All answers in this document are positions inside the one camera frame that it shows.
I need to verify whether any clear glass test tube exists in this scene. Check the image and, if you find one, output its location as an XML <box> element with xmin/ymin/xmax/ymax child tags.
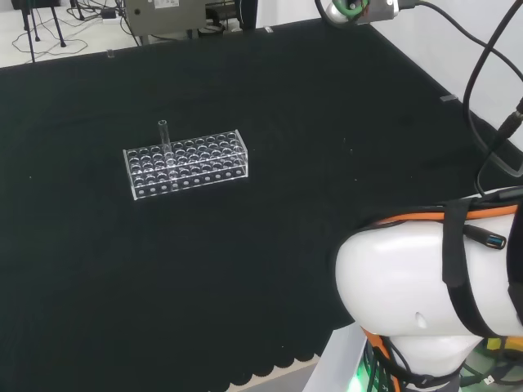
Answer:
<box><xmin>157</xmin><ymin>118</ymin><xmax>176</xmax><ymax>172</ymax></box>

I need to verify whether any clear plastic test tube rack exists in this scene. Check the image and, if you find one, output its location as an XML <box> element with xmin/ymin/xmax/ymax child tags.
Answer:
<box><xmin>122</xmin><ymin>129</ymin><xmax>250</xmax><ymax>202</ymax></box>

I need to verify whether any black bench cloth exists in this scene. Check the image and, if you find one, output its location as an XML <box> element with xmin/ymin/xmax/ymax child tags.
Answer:
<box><xmin>0</xmin><ymin>11</ymin><xmax>523</xmax><ymax>388</ymax></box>

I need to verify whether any pale board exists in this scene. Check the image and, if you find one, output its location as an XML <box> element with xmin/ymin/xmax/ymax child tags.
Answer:
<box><xmin>317</xmin><ymin>324</ymin><xmax>371</xmax><ymax>392</ymax></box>

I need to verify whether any grey metal case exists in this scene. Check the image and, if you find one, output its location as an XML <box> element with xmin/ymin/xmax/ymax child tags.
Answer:
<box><xmin>123</xmin><ymin>0</ymin><xmax>208</xmax><ymax>40</ymax></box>

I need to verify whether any black tripod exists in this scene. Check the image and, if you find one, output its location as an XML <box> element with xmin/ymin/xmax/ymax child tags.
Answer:
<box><xmin>11</xmin><ymin>0</ymin><xmax>66</xmax><ymax>65</ymax></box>

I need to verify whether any black post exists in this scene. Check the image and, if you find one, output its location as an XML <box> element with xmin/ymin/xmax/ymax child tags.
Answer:
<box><xmin>238</xmin><ymin>0</ymin><xmax>258</xmax><ymax>30</ymax></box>

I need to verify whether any green cable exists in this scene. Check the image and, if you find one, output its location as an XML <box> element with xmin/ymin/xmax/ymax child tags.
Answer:
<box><xmin>331</xmin><ymin>0</ymin><xmax>363</xmax><ymax>20</ymax></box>

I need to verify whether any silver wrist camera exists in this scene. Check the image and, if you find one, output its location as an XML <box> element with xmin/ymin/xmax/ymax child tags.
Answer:
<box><xmin>358</xmin><ymin>0</ymin><xmax>400</xmax><ymax>22</ymax></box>

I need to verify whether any thick black looped cable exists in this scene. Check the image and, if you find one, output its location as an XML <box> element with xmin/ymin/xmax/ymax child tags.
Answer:
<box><xmin>463</xmin><ymin>0</ymin><xmax>523</xmax><ymax>179</ymax></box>

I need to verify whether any black cable with blue plug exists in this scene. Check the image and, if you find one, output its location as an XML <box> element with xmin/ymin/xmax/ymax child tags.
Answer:
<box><xmin>463</xmin><ymin>223</ymin><xmax>508</xmax><ymax>251</ymax></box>

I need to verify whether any black cable with barrel connector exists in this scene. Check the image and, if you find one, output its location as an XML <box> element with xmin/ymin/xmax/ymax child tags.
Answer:
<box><xmin>475</xmin><ymin>97</ymin><xmax>523</xmax><ymax>201</ymax></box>

